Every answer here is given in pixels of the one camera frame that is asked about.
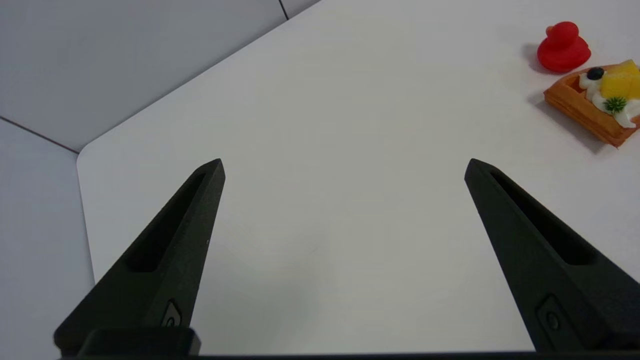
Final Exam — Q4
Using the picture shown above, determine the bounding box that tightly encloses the triangle waffle bread with fruit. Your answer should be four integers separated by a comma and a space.
543, 59, 640, 149

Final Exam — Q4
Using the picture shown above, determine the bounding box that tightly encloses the red toy duck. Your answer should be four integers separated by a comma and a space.
536, 21, 592, 74

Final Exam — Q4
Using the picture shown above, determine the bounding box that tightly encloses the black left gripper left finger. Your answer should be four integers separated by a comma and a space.
53, 158, 226, 357

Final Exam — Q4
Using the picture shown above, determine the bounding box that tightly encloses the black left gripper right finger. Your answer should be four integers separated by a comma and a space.
464, 158, 640, 354

